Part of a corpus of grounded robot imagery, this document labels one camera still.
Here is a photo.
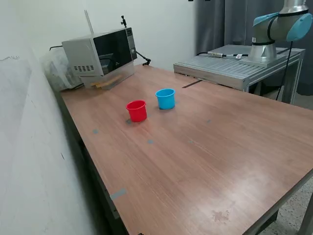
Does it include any silver microwave oven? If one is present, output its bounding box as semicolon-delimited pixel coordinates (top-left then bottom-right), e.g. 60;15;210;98
61;27;138;77

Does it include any red plastic cup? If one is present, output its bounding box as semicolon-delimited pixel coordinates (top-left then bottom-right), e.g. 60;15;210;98
126;99;148;123

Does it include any long light wooden stick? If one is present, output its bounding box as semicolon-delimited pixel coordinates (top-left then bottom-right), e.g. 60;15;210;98
90;74;123;87

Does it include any long blue-grey tape strip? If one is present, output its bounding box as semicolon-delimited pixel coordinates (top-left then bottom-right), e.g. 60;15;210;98
109;188;128;201

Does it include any black strip on table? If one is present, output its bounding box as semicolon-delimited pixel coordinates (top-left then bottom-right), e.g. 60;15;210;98
182;80;203;89

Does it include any thin black hanging cable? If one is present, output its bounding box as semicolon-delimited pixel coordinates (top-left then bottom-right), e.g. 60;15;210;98
276;41;293;101

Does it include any clear plastic container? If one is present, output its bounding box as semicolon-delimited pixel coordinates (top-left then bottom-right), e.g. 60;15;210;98
78;60;136;91

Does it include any thin white rod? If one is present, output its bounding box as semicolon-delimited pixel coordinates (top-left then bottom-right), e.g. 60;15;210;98
84;9;95;35

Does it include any aluminium robot base stand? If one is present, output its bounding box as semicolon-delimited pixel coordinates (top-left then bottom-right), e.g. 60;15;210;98
173;44;307;105

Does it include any blue plastic cup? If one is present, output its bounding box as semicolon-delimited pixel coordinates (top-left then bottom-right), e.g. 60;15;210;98
155;88;176;110

